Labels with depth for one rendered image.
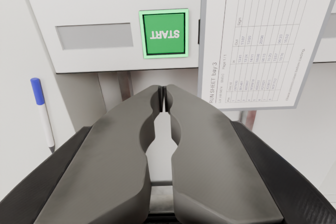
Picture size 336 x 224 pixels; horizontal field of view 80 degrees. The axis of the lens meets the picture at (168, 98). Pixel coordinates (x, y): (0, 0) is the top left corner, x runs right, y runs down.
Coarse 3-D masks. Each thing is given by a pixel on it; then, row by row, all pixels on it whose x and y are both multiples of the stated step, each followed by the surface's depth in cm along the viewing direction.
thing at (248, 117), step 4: (244, 112) 46; (248, 112) 44; (252, 112) 44; (244, 116) 46; (248, 116) 45; (252, 116) 45; (240, 120) 49; (244, 120) 46; (248, 120) 46; (252, 120) 46; (244, 124) 46; (248, 124) 46; (252, 124) 46
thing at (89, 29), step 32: (32, 0) 22; (64, 0) 22; (96, 0) 22; (128, 0) 22; (160, 0) 22; (192, 0) 22; (64, 32) 25; (96, 32) 25; (128, 32) 25; (192, 32) 24; (64, 64) 27; (96, 64) 27; (128, 64) 27; (160, 64) 27; (192, 64) 27
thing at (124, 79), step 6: (120, 72) 39; (126, 72) 39; (120, 78) 40; (126, 78) 40; (120, 84) 41; (126, 84) 41; (120, 90) 41; (126, 90) 41; (132, 90) 44; (126, 96) 42
